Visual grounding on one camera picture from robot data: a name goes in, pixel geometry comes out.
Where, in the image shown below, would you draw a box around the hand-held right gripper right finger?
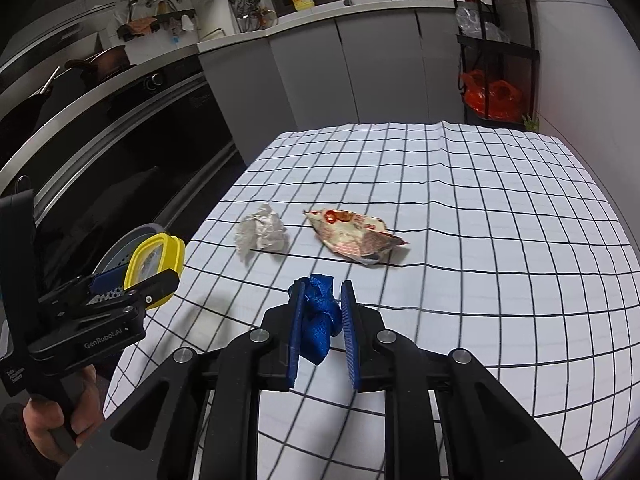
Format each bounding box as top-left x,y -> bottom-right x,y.
340,280 -> 583,480

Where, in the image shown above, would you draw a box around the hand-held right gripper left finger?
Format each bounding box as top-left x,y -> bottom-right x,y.
55,280 -> 307,480

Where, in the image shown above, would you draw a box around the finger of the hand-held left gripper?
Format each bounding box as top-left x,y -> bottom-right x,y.
50,268 -> 180,318
74,266 -> 127,299

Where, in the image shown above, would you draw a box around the blue plastic bag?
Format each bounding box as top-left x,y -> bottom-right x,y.
298,274 -> 343,366

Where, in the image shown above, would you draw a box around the grey perforated plastic basket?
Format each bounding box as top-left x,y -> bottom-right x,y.
92,223 -> 168,281

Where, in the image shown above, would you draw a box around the yellow plastic lid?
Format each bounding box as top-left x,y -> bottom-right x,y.
123,232 -> 186,309

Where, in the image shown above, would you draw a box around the person's left forearm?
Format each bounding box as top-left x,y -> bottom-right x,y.
0,402 -> 56,480

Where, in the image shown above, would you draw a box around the person's left hand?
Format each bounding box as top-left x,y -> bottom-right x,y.
22,364 -> 108,466

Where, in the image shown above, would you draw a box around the crumpled snack wrapper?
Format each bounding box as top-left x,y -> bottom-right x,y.
302,206 -> 410,265

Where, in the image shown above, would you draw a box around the crumpled white paper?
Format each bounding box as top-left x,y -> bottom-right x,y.
235,203 -> 290,266

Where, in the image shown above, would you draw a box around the black integrated stove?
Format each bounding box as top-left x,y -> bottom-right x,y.
0,7 -> 246,281

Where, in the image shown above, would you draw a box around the white checkered tablecloth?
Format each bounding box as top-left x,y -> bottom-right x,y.
102,121 -> 628,480

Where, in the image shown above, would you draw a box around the black wok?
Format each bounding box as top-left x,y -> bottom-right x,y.
0,65 -> 61,156

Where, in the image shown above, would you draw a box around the brown cooking pot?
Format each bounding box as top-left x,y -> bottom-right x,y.
65,45 -> 136,86

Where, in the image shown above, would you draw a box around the grey kitchen cabinet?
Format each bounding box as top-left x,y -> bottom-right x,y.
197,0 -> 471,166

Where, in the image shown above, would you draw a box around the black metal shelf rack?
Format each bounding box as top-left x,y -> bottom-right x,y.
445,0 -> 541,128

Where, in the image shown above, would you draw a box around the clear plastic bags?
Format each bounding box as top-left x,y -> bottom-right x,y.
456,2 -> 511,43

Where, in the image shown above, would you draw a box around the wall utensil rack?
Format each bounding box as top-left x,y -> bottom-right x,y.
116,0 -> 197,41

